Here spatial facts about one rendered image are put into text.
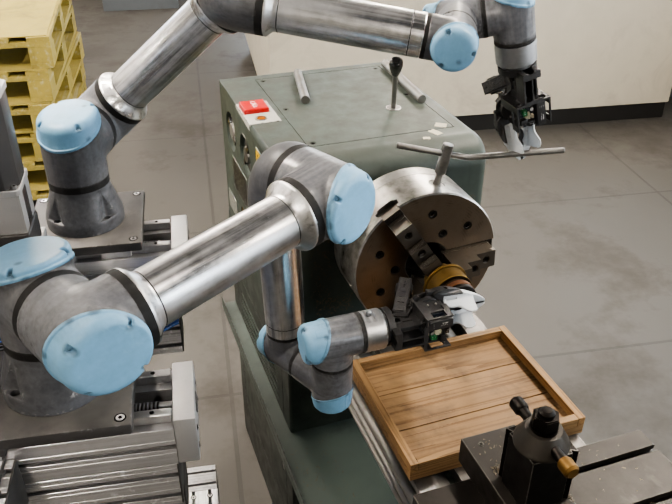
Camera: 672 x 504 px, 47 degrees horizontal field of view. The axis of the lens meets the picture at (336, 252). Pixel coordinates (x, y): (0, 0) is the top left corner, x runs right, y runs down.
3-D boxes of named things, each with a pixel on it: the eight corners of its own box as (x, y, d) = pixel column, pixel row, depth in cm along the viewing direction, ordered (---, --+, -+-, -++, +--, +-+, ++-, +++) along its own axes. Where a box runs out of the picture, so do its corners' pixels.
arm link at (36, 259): (63, 293, 116) (45, 215, 108) (109, 333, 107) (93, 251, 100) (-16, 326, 109) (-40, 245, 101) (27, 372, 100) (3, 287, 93)
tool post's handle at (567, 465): (545, 458, 106) (548, 446, 105) (560, 453, 107) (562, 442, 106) (564, 482, 103) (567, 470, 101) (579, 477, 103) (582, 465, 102)
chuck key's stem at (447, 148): (428, 198, 153) (444, 145, 148) (426, 193, 155) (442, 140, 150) (439, 199, 154) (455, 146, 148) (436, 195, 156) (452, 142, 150)
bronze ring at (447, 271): (419, 259, 149) (441, 285, 141) (461, 252, 152) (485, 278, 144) (414, 298, 154) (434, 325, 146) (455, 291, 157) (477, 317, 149)
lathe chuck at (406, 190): (326, 304, 165) (357, 170, 151) (452, 300, 177) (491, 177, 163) (340, 328, 158) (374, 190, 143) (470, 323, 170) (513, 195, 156)
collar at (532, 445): (501, 430, 111) (504, 415, 110) (549, 417, 114) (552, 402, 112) (531, 470, 105) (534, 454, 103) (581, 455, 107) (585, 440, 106)
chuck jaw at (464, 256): (434, 241, 159) (485, 229, 162) (433, 261, 161) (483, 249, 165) (458, 269, 150) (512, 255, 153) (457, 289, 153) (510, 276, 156)
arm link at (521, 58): (486, 41, 140) (525, 27, 142) (488, 64, 143) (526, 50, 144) (507, 53, 134) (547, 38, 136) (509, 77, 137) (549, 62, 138)
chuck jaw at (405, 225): (403, 253, 158) (376, 215, 150) (423, 238, 157) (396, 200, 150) (426, 281, 149) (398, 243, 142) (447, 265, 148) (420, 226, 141)
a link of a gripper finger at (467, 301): (496, 314, 142) (451, 324, 139) (480, 296, 146) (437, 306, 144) (498, 300, 140) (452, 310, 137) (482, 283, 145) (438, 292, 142)
